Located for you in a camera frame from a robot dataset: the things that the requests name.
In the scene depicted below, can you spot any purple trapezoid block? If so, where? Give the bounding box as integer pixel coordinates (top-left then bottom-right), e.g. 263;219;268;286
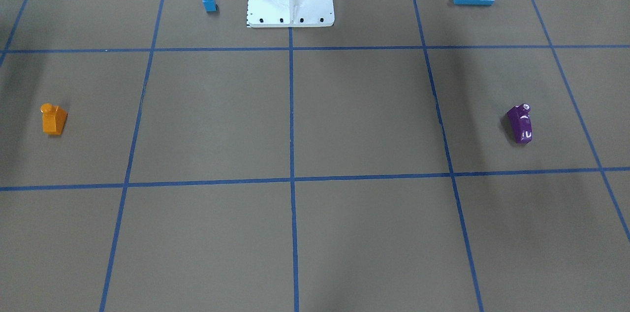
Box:
506;103;533;145

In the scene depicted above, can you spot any orange trapezoid block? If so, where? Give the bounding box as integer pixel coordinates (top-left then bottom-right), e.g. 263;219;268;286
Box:
40;103;68;136

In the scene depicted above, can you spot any small blue block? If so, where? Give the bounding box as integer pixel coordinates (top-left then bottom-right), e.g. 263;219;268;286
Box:
202;0;218;12

